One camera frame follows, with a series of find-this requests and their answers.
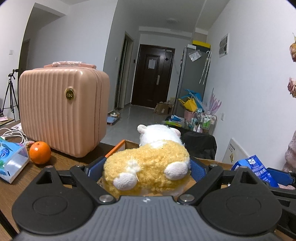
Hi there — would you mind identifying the black camera tripod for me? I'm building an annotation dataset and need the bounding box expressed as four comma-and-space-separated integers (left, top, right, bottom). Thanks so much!
1, 69, 19, 121

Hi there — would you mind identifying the yellow bag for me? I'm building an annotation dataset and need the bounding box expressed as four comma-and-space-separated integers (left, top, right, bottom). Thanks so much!
178, 97, 198, 113

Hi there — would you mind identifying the yellow white hamster plush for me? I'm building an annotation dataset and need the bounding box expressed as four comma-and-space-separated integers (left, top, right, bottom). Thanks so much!
102, 123, 192, 199

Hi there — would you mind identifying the yellow box on refrigerator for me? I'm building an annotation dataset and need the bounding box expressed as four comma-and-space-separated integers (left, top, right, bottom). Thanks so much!
192, 40, 211, 49

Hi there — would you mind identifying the dark wooden entrance door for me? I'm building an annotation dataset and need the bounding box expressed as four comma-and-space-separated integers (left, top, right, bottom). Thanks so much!
131, 44, 175, 108

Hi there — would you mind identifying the blue white tissue box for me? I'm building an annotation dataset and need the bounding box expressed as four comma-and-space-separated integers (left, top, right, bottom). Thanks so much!
0, 138, 29, 184

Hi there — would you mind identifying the white cable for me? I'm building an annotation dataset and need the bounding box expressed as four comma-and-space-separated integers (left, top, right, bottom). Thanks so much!
0, 127, 28, 145

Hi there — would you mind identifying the wall electrical panel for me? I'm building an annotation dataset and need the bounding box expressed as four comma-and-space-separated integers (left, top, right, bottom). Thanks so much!
218, 33, 229, 58

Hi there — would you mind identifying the dried pink rose bouquet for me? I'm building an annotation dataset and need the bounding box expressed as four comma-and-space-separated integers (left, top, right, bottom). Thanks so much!
287, 32, 296, 99

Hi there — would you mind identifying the wire storage cart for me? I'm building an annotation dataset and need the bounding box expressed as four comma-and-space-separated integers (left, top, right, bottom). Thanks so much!
192, 113, 217, 135

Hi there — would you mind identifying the pink textured vase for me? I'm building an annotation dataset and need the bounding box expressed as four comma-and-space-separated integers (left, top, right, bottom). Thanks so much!
282, 131, 296, 172

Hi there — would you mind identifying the orange fruit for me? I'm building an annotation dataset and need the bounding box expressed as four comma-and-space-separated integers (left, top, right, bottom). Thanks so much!
29, 141, 51, 165

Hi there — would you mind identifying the blue handkerchief tissue pack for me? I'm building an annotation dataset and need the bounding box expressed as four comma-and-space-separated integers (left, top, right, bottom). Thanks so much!
231, 155, 279, 188

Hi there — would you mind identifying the orange cardboard box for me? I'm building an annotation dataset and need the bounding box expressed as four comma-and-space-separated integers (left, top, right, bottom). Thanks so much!
97, 139, 233, 190

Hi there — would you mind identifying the white umbrella on refrigerator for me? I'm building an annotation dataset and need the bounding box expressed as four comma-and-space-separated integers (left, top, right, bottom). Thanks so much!
199, 51, 212, 85

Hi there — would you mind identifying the brown cardboard box on floor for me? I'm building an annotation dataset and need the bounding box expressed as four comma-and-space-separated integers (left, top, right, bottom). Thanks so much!
154, 102, 173, 115

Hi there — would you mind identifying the grey refrigerator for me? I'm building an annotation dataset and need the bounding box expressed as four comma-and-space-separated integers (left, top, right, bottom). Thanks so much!
173, 46, 210, 117

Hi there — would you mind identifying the pink ribbed suitcase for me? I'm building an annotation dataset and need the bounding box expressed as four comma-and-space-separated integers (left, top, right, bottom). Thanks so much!
18, 61, 110, 158

